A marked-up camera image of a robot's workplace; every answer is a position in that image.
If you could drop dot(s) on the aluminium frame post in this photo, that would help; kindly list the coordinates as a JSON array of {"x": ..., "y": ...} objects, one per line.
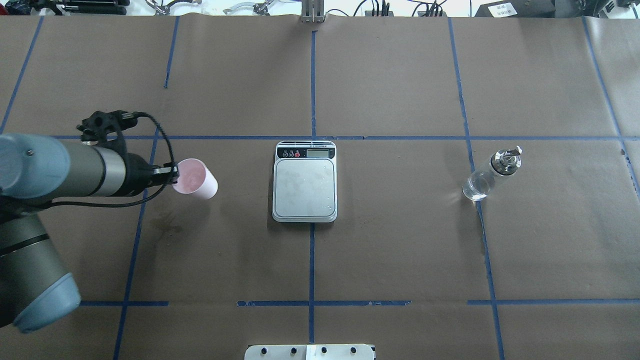
[{"x": 313, "y": 11}]

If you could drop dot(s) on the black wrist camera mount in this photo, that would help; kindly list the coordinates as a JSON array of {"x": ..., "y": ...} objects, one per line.
[{"x": 104, "y": 129}]

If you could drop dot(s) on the black box with label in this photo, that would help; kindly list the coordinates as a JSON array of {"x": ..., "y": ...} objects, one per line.
[{"x": 517, "y": 9}]

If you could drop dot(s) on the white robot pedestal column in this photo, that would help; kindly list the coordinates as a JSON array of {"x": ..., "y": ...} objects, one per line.
[{"x": 347, "y": 351}]

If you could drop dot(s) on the silver digital kitchen scale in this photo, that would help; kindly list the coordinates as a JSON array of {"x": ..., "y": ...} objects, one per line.
[{"x": 305, "y": 182}]

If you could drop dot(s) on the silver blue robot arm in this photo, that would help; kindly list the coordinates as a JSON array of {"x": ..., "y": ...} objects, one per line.
[{"x": 42, "y": 172}]

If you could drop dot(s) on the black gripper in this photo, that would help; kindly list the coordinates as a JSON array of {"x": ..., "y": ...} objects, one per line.
[{"x": 136, "y": 170}]

